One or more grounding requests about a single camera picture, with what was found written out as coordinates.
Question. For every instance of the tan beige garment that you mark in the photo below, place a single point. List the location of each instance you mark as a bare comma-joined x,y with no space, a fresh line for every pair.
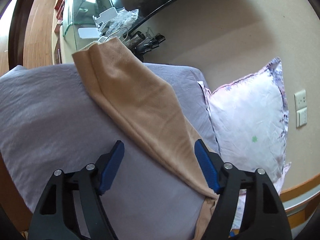
146,108

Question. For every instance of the black binder clips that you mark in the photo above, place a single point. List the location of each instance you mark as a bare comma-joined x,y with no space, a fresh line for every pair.
144,44

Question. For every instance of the white floral pillow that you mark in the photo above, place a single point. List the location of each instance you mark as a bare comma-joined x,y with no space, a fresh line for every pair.
250,119

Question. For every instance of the clear plastic bag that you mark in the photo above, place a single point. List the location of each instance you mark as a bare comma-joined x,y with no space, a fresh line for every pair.
125,19

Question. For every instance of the white wall switch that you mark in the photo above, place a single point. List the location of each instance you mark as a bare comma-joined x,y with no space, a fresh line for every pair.
301,117

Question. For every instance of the lavender grey bed sheet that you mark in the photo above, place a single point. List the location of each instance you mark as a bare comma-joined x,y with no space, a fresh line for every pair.
49,122

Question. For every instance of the white wall socket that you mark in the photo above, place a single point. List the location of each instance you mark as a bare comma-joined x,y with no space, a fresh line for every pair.
300,99

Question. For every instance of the glass-top desk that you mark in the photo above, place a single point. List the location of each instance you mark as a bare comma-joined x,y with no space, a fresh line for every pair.
77,14

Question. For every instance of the white phone stand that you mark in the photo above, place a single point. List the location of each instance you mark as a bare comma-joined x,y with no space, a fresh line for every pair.
105,17

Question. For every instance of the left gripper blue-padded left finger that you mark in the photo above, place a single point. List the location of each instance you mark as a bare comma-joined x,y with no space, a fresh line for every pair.
55,215

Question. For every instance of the wooden headboard trim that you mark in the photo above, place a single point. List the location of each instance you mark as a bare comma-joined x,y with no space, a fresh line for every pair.
300,202

